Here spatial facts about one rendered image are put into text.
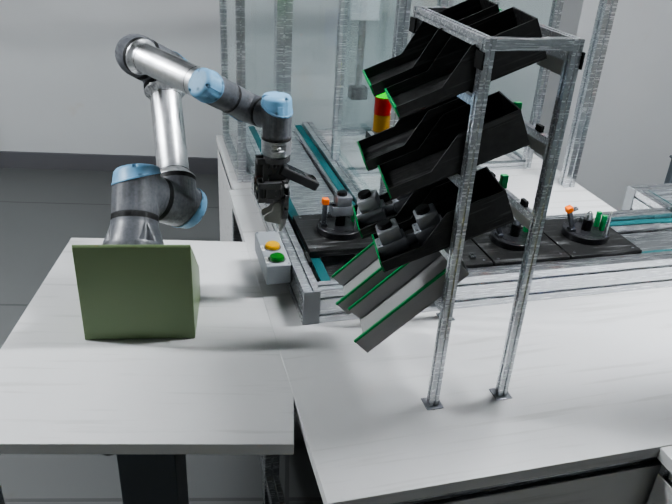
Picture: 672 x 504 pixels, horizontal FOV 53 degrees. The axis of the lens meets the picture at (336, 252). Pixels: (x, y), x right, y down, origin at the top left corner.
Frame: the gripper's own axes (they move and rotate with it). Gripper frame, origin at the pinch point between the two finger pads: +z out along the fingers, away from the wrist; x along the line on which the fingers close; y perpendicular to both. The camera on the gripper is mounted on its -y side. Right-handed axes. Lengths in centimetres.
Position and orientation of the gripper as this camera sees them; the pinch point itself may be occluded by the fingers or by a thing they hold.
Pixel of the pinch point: (282, 225)
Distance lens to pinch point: 181.7
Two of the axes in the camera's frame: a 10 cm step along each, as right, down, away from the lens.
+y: -9.7, 0.7, -2.5
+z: -0.6, 8.8, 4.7
